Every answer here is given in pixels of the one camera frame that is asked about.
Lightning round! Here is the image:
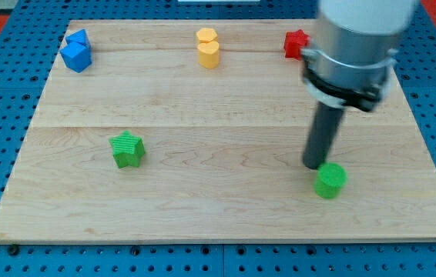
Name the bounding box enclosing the blue triangular block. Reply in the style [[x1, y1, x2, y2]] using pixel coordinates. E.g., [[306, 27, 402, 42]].
[[65, 29, 91, 49]]

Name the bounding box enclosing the yellow heart block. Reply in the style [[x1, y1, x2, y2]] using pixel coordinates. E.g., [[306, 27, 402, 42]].
[[197, 41, 220, 68]]

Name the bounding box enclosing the blue cube block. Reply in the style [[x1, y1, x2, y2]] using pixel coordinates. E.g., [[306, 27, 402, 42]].
[[60, 42, 92, 73]]

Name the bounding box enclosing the green star block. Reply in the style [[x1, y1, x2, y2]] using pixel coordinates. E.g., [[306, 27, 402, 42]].
[[109, 130, 146, 169]]

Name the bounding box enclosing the yellow hexagon block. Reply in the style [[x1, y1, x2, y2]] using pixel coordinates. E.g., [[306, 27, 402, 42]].
[[196, 28, 218, 44]]

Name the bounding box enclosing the wooden board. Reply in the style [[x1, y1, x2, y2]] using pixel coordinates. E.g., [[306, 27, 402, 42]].
[[0, 19, 436, 245]]

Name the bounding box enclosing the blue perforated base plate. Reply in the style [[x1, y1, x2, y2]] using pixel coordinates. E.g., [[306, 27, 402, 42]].
[[0, 0, 436, 276]]

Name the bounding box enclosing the green cylinder block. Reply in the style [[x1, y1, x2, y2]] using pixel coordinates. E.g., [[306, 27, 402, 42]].
[[314, 162, 347, 199]]

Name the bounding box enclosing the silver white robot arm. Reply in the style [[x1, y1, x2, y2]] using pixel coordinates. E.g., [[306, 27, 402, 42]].
[[301, 0, 419, 112]]

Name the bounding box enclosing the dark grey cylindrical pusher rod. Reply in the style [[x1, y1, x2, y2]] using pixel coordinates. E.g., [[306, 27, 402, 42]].
[[302, 102, 346, 169]]

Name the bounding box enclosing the red star block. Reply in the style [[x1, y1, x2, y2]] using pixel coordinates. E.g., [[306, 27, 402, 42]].
[[283, 29, 310, 61]]

